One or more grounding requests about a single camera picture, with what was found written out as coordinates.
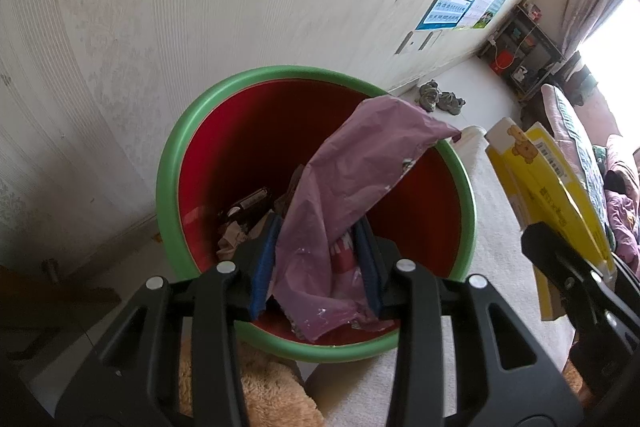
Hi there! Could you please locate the bed with checked quilt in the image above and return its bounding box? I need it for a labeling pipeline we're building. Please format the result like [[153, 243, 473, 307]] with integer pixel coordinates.
[[540, 84, 640, 278]]

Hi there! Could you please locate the dark clothes pile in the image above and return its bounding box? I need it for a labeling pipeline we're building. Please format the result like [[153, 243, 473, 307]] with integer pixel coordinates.
[[560, 52, 601, 105]]

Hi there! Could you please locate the dark foil packet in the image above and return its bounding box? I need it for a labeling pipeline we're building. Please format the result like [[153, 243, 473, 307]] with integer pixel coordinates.
[[227, 188, 273, 222]]

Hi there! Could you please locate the green and red trash bin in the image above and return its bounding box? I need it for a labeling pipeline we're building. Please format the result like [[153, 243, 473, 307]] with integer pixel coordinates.
[[156, 65, 476, 363]]

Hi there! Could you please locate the dark metal shelf rack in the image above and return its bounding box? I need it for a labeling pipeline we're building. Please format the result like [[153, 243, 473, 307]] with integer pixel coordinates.
[[477, 0, 566, 100]]

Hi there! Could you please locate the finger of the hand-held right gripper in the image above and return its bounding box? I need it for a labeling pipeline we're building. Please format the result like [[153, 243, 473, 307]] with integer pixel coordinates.
[[611, 252, 640, 303], [520, 222, 640, 333]]

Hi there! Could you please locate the yellow cardboard box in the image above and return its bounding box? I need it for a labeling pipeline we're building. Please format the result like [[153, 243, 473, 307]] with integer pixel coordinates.
[[485, 117, 618, 322]]

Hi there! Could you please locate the pink plastic bag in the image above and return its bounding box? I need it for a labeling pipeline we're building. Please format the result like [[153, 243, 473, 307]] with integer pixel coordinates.
[[270, 96, 463, 342]]

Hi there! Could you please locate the tan fluffy blanket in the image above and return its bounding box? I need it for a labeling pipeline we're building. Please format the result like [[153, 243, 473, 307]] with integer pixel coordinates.
[[177, 337, 586, 427]]

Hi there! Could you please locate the purple jacket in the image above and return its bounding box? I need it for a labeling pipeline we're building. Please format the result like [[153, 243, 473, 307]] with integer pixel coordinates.
[[602, 187, 640, 258]]

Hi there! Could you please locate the bright window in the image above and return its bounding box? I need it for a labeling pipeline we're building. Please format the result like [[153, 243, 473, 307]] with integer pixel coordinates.
[[580, 0, 640, 118]]

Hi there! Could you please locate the small red bucket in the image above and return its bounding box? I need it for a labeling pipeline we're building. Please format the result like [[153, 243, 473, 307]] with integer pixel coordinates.
[[489, 49, 515, 75]]

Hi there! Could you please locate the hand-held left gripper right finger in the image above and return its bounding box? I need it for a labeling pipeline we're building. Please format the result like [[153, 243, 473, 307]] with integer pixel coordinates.
[[352, 219, 583, 427]]

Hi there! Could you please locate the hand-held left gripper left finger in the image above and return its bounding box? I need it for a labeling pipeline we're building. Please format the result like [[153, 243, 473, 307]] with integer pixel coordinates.
[[55, 212, 283, 427]]

